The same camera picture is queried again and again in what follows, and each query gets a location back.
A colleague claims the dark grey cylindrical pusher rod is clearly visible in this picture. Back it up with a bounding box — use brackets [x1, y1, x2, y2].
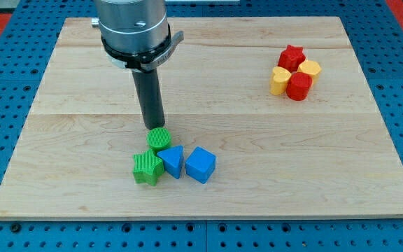
[132, 69, 165, 130]

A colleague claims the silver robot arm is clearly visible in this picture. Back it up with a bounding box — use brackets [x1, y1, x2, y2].
[94, 0, 184, 130]

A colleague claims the yellow heart block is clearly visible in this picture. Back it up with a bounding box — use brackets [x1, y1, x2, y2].
[269, 66, 292, 95]

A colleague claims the yellow hexagon block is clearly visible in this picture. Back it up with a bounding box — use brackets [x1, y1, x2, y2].
[297, 59, 322, 86]

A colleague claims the wooden board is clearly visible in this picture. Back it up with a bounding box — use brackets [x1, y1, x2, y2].
[0, 17, 403, 221]

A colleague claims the green cylinder block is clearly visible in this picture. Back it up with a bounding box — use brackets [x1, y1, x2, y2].
[146, 127, 171, 153]

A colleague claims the blue triangle block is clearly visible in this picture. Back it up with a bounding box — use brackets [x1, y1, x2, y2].
[157, 145, 184, 179]

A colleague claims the green star block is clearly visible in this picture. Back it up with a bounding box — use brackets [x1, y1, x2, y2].
[132, 149, 164, 186]

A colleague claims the blue cube block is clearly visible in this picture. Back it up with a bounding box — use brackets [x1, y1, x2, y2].
[185, 146, 216, 183]

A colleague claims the red star block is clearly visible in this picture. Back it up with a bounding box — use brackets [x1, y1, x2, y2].
[277, 45, 306, 72]

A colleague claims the red cylinder block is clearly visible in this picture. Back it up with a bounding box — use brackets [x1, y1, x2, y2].
[286, 72, 313, 101]

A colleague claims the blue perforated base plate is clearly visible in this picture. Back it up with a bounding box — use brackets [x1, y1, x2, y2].
[0, 0, 403, 251]

